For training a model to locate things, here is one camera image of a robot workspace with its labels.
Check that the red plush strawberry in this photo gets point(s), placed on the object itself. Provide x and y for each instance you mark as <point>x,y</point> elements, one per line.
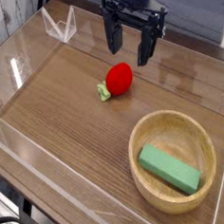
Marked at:
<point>117,81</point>

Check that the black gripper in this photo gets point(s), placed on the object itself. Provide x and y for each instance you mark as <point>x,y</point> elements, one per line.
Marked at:
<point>147,15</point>

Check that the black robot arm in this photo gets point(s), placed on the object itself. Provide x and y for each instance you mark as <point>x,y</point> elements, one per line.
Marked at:
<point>147,16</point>

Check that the clear acrylic corner bracket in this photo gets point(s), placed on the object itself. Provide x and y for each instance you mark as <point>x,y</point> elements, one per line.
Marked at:
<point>63,31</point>

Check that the clear acrylic tray wall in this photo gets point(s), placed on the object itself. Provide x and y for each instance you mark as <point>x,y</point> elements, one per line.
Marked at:
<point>62,193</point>

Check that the wooden bowl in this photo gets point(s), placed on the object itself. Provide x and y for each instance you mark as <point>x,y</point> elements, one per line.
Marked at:
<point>182,137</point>

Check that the green foam block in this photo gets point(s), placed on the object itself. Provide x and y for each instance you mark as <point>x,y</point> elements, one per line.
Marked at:
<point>172,170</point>

